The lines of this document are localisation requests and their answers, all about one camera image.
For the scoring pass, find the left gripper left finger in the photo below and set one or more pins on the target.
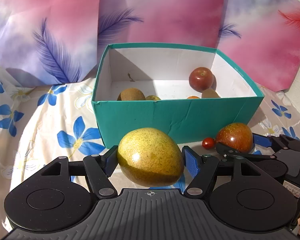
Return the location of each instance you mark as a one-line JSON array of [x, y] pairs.
[[62, 193]]

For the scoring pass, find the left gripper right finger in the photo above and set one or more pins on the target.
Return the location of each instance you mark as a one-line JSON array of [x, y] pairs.
[[239, 193]]

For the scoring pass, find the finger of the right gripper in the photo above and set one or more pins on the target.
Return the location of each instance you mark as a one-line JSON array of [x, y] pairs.
[[228, 152], [282, 142]]

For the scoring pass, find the large red-orange mango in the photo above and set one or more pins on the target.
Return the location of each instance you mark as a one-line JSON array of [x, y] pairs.
[[237, 136]]

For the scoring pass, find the small red cherry tomato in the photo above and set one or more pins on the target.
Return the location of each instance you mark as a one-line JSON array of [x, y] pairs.
[[208, 143]]

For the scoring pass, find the orange tangerine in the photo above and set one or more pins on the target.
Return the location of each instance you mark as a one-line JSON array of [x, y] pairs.
[[193, 97]]

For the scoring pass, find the yellow-green mango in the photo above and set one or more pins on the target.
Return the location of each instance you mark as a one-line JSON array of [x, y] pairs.
[[150, 158]]

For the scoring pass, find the brown kiwi fruit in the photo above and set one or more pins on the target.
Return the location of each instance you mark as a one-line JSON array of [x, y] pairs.
[[210, 93], [131, 94]]

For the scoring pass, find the teal cardboard box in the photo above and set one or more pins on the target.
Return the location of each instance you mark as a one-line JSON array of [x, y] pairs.
[[163, 69]]

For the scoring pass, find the blue floral bed sheet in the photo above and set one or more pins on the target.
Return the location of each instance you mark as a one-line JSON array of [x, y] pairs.
[[30, 120]]

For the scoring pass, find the small red apple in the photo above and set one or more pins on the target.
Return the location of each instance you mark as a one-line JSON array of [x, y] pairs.
[[201, 79]]

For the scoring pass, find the right pink feather bag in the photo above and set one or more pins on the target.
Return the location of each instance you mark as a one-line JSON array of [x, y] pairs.
[[263, 38]]

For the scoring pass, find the pink feather bag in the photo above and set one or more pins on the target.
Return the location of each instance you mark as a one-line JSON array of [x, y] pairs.
[[46, 42], [263, 38], [194, 22]]

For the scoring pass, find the middle pink feather bag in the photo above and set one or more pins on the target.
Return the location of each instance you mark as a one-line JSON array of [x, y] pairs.
[[194, 22]]

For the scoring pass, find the left pink feather bag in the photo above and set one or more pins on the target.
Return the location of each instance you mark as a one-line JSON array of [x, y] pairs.
[[46, 42]]

